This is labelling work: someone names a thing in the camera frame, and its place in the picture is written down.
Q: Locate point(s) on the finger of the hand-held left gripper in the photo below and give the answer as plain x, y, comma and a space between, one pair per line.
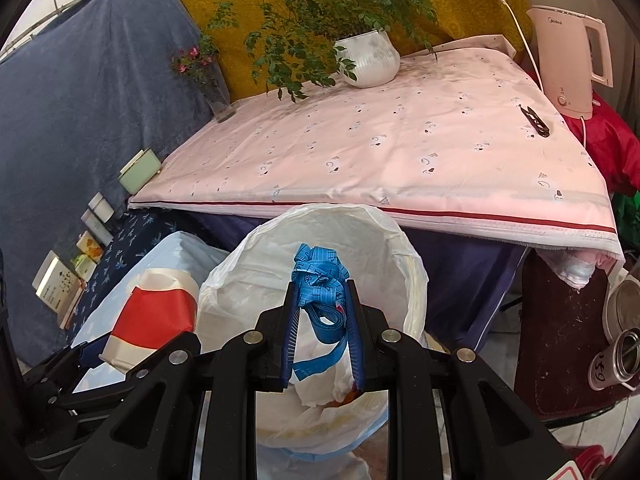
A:
60, 367
130, 379

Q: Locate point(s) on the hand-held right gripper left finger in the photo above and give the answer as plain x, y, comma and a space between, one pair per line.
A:
292, 330

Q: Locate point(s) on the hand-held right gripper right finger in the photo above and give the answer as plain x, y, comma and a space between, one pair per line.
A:
352, 330

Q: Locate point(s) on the blue measuring tape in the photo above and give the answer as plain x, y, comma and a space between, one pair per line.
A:
320, 270

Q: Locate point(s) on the red and cream paper packet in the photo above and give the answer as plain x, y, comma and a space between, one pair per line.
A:
150, 315

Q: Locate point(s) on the white-lined trash bin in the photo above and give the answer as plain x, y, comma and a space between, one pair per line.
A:
260, 260

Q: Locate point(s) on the orange plastic wrapper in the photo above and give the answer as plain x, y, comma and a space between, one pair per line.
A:
350, 395

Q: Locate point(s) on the white flat box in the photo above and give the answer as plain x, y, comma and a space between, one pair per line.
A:
55, 282

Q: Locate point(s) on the small light green box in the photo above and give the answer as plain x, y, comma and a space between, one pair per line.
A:
82, 266

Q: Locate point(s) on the purple cloth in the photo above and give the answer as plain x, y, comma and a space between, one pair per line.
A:
465, 280

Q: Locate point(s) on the small box with orange print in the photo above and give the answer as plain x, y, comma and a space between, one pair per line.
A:
90, 247

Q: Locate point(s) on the light blue dotted bedding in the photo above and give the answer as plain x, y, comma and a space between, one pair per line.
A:
175, 255

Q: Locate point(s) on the navy patterned cloth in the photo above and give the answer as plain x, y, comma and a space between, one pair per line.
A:
135, 240

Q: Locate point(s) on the white bottle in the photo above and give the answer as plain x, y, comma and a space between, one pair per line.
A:
97, 227
102, 207

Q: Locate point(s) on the pink printed tablecloth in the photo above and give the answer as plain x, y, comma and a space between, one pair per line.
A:
375, 150

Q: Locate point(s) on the dark red stool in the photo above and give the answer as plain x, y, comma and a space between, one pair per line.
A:
550, 340

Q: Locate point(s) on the pale green box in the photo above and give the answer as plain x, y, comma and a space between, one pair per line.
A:
140, 175

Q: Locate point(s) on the folded pink white cloth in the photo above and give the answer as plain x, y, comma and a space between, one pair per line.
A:
580, 270

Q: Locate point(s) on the glass vase with pink flowers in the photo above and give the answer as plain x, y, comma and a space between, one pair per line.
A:
220, 102

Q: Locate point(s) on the small labelled metal can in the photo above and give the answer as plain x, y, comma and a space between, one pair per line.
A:
617, 360

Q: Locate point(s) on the blue-grey blanket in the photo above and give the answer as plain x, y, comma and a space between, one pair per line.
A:
90, 100

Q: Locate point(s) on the green plant in white pot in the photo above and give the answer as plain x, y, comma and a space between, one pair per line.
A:
367, 60

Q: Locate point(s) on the large metal can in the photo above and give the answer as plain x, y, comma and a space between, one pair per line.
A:
622, 305

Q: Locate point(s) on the small black clip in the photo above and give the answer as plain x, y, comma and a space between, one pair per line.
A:
539, 127

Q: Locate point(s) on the green cloth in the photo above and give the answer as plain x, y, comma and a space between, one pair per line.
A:
627, 220

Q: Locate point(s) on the red cloth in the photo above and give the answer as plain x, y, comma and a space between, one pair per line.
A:
615, 145

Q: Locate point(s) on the pink electric kettle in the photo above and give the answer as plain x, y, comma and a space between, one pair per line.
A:
555, 60

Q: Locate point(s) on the white metal rail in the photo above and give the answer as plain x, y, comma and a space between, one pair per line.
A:
30, 35

